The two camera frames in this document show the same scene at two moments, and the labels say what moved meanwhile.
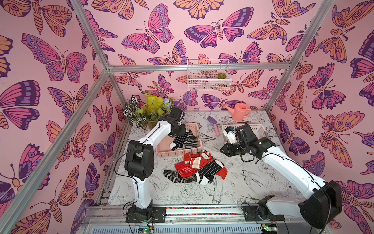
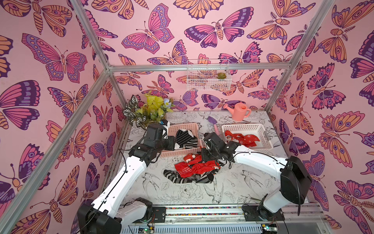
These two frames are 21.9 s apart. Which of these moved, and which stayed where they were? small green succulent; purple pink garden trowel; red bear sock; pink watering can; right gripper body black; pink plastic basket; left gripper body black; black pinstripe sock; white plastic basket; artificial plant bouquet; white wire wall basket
Moved: red bear sock; left gripper body black; black pinstripe sock; right gripper body black
Stayed: pink plastic basket; white plastic basket; artificial plant bouquet; pink watering can; small green succulent; white wire wall basket; purple pink garden trowel
